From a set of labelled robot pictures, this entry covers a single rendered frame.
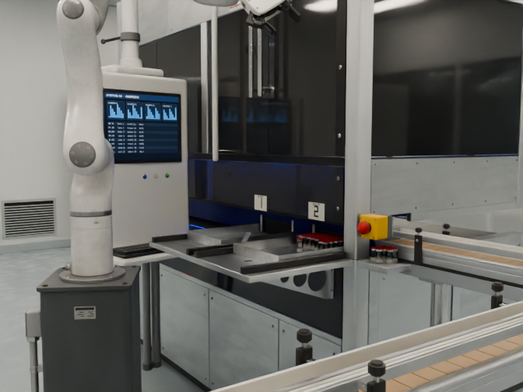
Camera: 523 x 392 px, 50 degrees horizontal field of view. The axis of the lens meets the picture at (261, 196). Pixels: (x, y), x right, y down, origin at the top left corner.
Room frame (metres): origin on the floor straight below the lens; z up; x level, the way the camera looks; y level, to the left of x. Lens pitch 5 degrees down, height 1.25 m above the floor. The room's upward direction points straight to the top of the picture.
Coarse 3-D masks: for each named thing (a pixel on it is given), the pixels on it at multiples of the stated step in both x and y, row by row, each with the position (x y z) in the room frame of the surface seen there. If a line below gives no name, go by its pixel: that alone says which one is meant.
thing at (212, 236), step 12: (216, 228) 2.22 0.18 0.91; (228, 228) 2.25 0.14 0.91; (240, 228) 2.29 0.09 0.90; (252, 228) 2.32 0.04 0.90; (192, 240) 2.11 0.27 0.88; (204, 240) 2.04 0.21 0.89; (216, 240) 1.96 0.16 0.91; (228, 240) 1.95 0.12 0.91; (240, 240) 1.98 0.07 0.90; (252, 240) 2.01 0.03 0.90
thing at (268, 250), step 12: (264, 240) 1.94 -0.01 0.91; (276, 240) 1.97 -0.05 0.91; (288, 240) 2.00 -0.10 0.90; (240, 252) 1.83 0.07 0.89; (252, 252) 1.77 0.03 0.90; (264, 252) 1.72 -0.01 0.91; (276, 252) 1.88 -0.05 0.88; (288, 252) 1.88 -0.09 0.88; (300, 252) 1.71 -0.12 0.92; (312, 252) 1.73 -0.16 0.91; (324, 252) 1.76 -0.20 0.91; (336, 252) 1.79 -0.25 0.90
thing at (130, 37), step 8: (128, 0) 2.45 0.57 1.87; (136, 0) 2.48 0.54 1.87; (128, 8) 2.45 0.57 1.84; (136, 8) 2.48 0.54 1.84; (128, 16) 2.45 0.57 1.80; (136, 16) 2.47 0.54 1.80; (128, 24) 2.45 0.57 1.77; (136, 24) 2.47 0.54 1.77; (128, 32) 2.45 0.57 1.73; (136, 32) 2.47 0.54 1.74; (104, 40) 2.47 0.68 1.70; (112, 40) 2.48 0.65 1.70; (128, 40) 2.45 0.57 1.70; (136, 40) 2.47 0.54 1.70; (128, 48) 2.45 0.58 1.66; (136, 48) 2.47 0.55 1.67; (128, 56) 2.45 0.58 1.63; (136, 56) 2.47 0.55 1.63; (120, 64) 2.46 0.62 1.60; (128, 64) 2.44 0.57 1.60; (136, 64) 2.45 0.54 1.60
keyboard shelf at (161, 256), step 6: (114, 258) 2.15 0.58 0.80; (120, 258) 2.14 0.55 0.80; (132, 258) 2.14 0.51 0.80; (138, 258) 2.14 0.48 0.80; (144, 258) 2.15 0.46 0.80; (150, 258) 2.17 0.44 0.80; (156, 258) 2.19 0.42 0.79; (162, 258) 2.21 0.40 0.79; (168, 258) 2.23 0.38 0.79; (120, 264) 2.11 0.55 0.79; (126, 264) 2.09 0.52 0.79; (132, 264) 2.11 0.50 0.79
